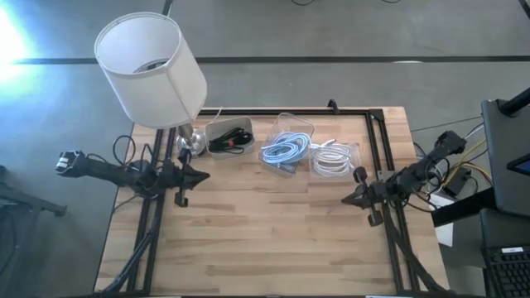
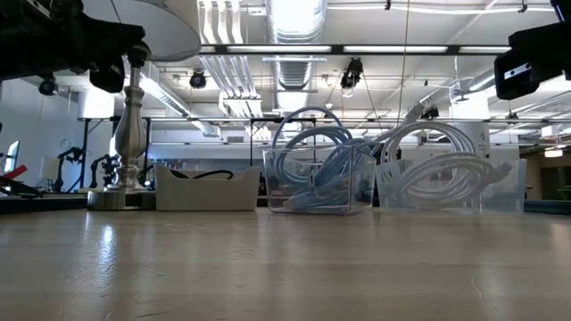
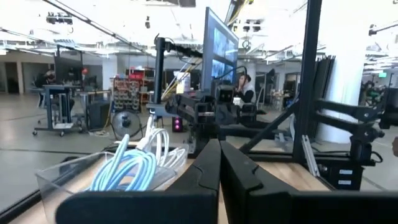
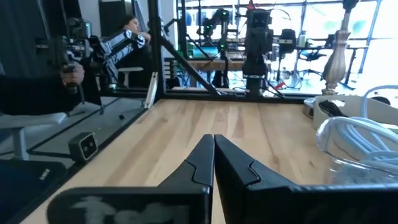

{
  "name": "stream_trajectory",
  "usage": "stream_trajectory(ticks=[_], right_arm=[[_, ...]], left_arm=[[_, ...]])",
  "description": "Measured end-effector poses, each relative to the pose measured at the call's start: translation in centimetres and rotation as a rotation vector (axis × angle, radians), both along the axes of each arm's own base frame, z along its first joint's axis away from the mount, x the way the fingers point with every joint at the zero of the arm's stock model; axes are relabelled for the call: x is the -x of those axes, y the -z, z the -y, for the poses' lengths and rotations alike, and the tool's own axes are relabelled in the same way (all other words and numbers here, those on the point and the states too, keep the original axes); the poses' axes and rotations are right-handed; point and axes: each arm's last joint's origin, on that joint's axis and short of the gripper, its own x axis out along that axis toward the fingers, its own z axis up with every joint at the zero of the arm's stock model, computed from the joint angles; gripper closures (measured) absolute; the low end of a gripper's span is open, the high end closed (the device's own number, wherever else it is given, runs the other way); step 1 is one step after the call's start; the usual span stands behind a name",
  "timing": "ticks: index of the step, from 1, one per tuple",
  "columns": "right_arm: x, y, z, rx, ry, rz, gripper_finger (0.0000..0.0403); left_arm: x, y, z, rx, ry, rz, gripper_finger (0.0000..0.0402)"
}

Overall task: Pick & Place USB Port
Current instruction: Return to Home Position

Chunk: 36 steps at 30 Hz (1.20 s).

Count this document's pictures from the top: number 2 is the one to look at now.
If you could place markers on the frosted plastic bin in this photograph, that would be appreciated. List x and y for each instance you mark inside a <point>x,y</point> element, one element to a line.
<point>513,196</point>

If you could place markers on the silver table lamp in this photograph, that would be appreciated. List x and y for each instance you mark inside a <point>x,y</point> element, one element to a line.
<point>129,138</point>

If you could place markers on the small tilted monitor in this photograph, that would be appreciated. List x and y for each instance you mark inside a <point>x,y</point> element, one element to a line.
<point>12,156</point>

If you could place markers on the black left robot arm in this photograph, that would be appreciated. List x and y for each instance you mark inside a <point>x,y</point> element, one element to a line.
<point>35,40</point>

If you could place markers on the black table frame rail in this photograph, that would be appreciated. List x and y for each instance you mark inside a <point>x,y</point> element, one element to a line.
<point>44,204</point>

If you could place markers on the black overhead frame beam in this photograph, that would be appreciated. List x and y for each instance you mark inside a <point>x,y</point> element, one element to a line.
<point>336,49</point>

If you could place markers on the clear plastic bin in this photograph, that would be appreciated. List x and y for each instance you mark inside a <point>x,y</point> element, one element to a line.
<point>363,205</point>

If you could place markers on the beige plastic bin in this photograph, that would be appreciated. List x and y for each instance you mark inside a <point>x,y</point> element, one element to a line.
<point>205,191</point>

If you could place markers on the black ceiling spotlight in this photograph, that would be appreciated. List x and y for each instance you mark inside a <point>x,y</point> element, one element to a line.
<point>197,79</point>
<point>47,85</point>
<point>430,112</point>
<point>352,73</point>

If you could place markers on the small black robot arm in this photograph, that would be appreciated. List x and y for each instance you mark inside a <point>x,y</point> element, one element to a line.
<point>71,156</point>
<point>105,167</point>

